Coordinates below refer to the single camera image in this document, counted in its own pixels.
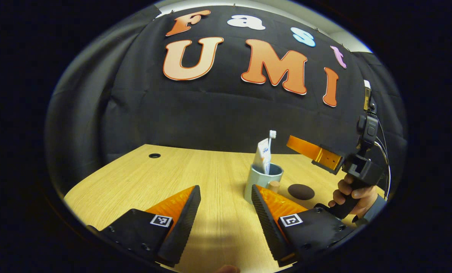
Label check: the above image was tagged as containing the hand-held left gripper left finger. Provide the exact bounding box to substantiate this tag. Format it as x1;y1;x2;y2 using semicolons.
86;185;202;266

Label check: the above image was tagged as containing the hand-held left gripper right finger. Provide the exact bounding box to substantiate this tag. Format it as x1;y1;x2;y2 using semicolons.
251;184;357;268

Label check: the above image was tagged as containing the white toothbrush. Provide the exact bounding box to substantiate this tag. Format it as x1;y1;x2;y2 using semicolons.
266;130;277;175

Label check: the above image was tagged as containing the dark brown round coaster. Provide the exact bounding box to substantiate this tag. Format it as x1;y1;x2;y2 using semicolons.
288;184;315;201

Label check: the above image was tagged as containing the pale green cup wooden handle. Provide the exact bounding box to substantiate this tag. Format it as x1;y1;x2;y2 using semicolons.
244;163;284;205

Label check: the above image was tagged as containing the white toothpaste tube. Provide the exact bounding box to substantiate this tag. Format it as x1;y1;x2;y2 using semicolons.
253;138;272;175

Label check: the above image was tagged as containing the wooden desktop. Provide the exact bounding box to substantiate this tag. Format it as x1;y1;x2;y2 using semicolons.
63;143;387;273

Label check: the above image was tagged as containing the black backdrop cloth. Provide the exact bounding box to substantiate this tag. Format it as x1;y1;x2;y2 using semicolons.
45;5;408;198

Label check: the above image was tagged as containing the black cable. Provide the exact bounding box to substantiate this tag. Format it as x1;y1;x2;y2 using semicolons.
374;118;392;201

